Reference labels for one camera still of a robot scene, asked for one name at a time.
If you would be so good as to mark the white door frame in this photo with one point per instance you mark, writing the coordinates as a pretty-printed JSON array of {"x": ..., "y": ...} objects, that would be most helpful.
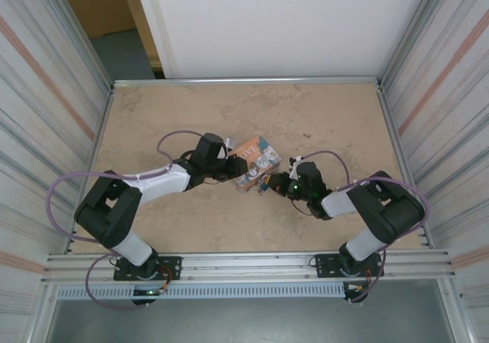
[{"x": 153, "y": 14}]

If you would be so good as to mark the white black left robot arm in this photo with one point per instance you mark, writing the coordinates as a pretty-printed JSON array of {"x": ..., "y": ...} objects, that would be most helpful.
[{"x": 160, "y": 184}]

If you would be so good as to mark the aluminium table edge bar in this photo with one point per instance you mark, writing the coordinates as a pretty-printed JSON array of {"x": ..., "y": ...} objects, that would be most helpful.
[
  {"x": 248, "y": 82},
  {"x": 100, "y": 129},
  {"x": 393, "y": 129}
]

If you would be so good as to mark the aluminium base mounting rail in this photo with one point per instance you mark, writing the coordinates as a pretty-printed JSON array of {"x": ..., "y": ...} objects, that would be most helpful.
[{"x": 248, "y": 266}]

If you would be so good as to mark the aluminium frame post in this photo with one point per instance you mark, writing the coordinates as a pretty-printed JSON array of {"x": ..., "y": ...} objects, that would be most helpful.
[
  {"x": 412, "y": 30},
  {"x": 88, "y": 37}
]

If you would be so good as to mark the orange bear print LOVE box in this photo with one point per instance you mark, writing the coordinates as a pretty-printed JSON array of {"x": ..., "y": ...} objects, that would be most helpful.
[{"x": 258, "y": 163}]

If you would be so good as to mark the tan wooden door edge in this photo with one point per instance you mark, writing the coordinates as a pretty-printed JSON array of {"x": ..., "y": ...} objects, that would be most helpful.
[{"x": 142, "y": 26}]

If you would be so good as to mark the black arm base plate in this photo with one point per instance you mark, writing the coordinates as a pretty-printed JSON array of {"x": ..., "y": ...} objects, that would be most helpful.
[
  {"x": 322, "y": 264},
  {"x": 172, "y": 263}
]

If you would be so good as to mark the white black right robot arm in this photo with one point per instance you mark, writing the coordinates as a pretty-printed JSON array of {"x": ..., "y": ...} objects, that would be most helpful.
[{"x": 340, "y": 205}]

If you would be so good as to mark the small blue padlock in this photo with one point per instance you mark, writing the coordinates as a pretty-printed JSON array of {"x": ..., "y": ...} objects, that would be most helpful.
[{"x": 263, "y": 187}]

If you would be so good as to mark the brown cardboard board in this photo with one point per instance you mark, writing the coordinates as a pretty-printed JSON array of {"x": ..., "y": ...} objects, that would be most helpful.
[{"x": 99, "y": 3}]

